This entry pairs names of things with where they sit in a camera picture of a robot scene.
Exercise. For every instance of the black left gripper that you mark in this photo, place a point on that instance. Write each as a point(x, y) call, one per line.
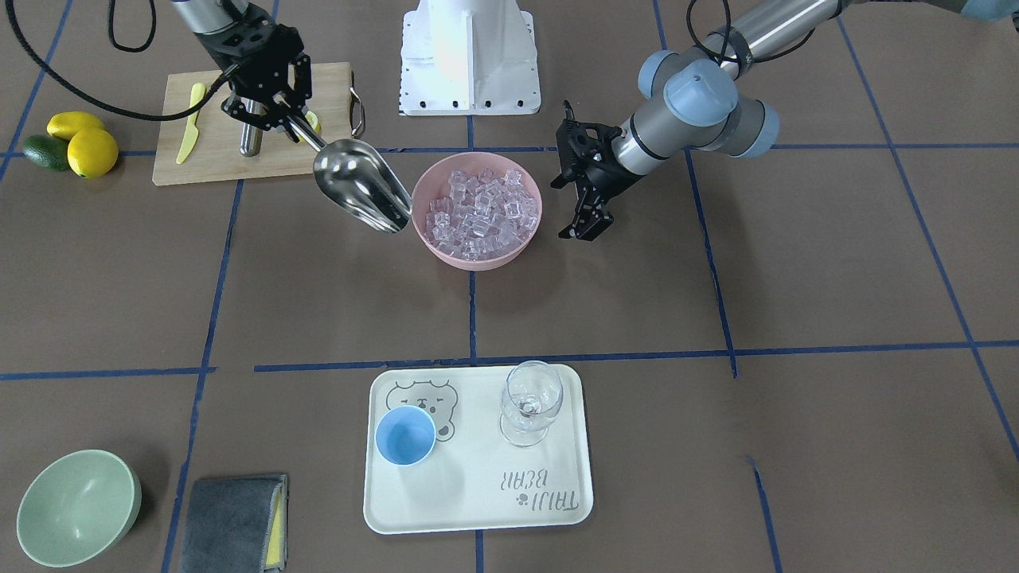
point(607, 161)

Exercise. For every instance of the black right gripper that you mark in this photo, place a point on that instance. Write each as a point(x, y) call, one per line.
point(248, 49)

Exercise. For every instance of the steel ice scoop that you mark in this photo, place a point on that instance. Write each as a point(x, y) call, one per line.
point(354, 176)

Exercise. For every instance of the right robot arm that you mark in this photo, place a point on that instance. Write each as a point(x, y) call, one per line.
point(206, 17)

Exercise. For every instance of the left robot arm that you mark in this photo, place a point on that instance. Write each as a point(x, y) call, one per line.
point(690, 103)

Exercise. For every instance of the pink bowl of ice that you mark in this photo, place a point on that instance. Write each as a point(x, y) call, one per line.
point(476, 211)

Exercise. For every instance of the blue plastic cup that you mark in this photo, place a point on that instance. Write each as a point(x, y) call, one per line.
point(405, 435)

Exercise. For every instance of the lemon half slice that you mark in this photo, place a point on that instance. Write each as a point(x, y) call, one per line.
point(313, 120)

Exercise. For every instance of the yellow plastic knife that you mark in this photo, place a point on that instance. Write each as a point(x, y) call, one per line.
point(191, 132)

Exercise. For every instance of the wooden cutting board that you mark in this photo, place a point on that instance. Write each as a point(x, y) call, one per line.
point(216, 155)

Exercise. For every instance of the yellow lemon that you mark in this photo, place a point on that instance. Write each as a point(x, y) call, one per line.
point(66, 124)
point(92, 152)

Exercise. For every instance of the clear wine glass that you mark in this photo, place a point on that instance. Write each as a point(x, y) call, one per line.
point(530, 401)

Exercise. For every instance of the green avocado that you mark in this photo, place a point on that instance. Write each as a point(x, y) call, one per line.
point(46, 151)

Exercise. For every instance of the cream bear tray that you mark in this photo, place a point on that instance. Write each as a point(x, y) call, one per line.
point(472, 478)

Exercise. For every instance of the green ceramic bowl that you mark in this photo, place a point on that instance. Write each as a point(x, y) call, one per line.
point(78, 507)

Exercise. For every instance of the steel rod handle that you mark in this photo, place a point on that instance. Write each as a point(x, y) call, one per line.
point(251, 137)

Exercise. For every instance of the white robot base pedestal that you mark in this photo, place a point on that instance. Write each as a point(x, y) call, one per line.
point(468, 58)

